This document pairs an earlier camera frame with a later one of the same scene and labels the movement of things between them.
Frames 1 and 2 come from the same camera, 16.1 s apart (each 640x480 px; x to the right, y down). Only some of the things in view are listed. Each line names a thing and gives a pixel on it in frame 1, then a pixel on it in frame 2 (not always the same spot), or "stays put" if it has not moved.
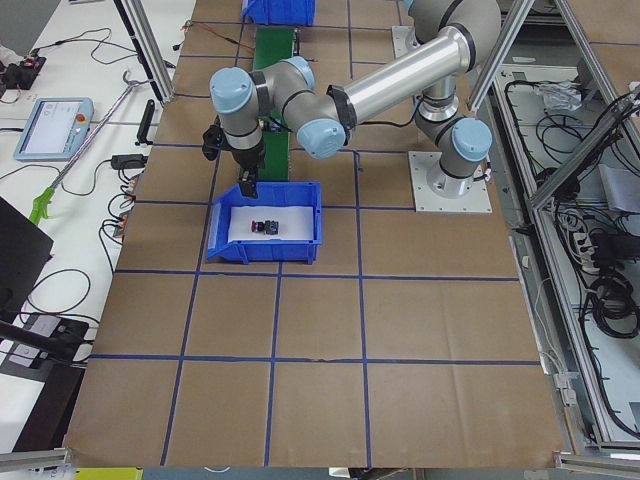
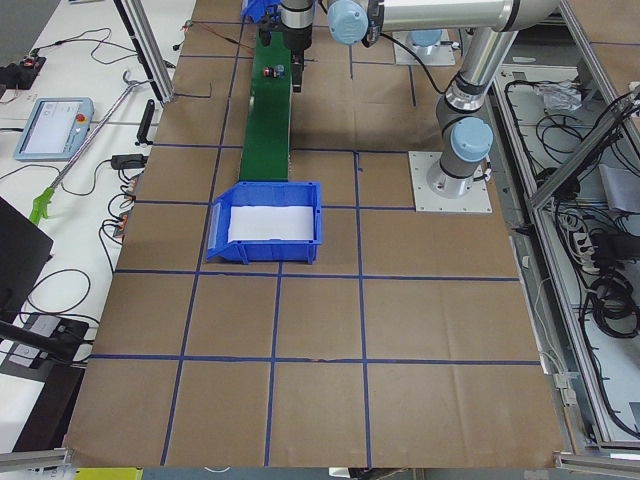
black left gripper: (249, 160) → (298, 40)
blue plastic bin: (269, 194) stays put
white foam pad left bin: (294, 222) stays put
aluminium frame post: (149, 46) stays put
